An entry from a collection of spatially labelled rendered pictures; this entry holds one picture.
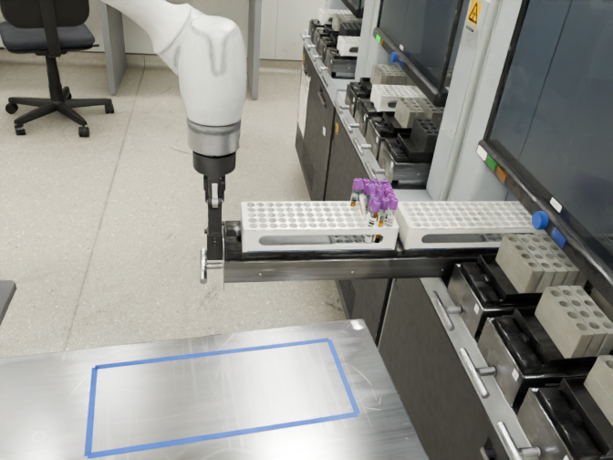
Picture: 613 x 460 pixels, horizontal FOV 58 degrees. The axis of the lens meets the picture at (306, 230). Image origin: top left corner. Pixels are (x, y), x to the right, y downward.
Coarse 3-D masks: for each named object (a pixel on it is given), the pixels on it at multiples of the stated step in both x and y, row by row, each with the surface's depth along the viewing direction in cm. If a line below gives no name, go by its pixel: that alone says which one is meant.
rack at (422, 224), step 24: (408, 216) 110; (432, 216) 110; (456, 216) 111; (480, 216) 112; (504, 216) 113; (528, 216) 114; (408, 240) 108; (432, 240) 114; (456, 240) 114; (480, 240) 115
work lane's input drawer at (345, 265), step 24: (240, 240) 106; (216, 264) 110; (240, 264) 103; (264, 264) 104; (288, 264) 104; (312, 264) 105; (336, 264) 106; (360, 264) 107; (384, 264) 108; (408, 264) 109; (432, 264) 110
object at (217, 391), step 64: (0, 384) 74; (64, 384) 74; (128, 384) 75; (192, 384) 76; (256, 384) 77; (320, 384) 78; (384, 384) 79; (0, 448) 66; (64, 448) 67; (128, 448) 67; (192, 448) 68; (256, 448) 69; (320, 448) 70; (384, 448) 71
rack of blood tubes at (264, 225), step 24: (240, 216) 110; (264, 216) 106; (288, 216) 106; (312, 216) 107; (336, 216) 107; (360, 216) 108; (264, 240) 108; (288, 240) 109; (312, 240) 110; (336, 240) 108; (360, 240) 108; (384, 240) 107
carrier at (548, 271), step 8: (520, 240) 103; (528, 240) 104; (528, 248) 102; (536, 248) 101; (536, 256) 100; (544, 256) 99; (544, 264) 98; (544, 272) 96; (552, 272) 96; (544, 280) 97; (536, 288) 98; (544, 288) 98
